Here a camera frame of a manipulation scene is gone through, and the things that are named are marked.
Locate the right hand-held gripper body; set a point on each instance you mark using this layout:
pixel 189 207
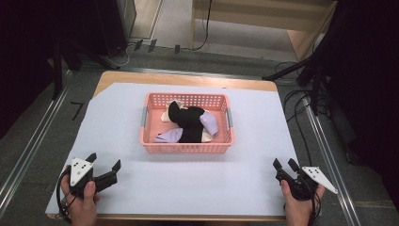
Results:
pixel 306 181

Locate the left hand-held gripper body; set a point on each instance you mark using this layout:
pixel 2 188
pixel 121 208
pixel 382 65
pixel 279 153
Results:
pixel 81 175

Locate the pink plastic basket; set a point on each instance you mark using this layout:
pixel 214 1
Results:
pixel 150 125

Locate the purple striped sock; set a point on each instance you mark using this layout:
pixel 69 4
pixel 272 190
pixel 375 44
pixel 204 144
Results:
pixel 171 135

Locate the beige sock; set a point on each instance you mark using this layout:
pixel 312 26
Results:
pixel 165 116
pixel 207 137

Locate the black sock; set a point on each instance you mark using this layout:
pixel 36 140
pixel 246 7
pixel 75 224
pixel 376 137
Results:
pixel 189 124

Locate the person's right hand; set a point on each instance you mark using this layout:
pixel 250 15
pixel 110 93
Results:
pixel 298 208

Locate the person's left hand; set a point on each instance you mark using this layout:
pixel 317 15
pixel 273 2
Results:
pixel 82 205

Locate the pale paper sheet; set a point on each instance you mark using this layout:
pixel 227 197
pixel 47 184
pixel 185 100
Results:
pixel 125 175

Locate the black metal stand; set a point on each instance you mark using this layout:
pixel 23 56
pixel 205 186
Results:
pixel 57 69

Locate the black tripod stand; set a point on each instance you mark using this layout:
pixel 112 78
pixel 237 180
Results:
pixel 313 62

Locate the dark cabinet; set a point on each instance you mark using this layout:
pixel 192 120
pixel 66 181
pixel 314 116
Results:
pixel 116 25

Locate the metal floor rail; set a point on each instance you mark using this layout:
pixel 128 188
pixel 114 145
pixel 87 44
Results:
pixel 31 150
pixel 329 163

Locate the wooden shelf frame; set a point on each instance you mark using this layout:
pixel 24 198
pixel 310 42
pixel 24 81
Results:
pixel 251 19

